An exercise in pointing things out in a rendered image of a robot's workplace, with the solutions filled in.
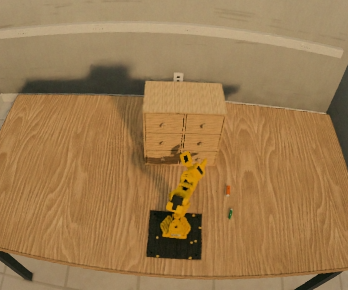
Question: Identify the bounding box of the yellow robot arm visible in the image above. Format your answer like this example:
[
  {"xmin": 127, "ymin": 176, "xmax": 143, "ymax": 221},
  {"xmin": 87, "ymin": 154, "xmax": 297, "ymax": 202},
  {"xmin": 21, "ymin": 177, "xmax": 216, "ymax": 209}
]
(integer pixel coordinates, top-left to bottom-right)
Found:
[{"xmin": 160, "ymin": 171, "xmax": 198, "ymax": 239}]

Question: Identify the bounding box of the wooden chest of drawers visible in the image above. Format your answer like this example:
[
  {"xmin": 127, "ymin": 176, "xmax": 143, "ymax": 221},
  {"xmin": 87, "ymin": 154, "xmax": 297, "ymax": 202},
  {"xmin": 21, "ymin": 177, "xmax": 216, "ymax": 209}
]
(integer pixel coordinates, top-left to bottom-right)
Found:
[{"xmin": 143, "ymin": 81, "xmax": 227, "ymax": 166}]

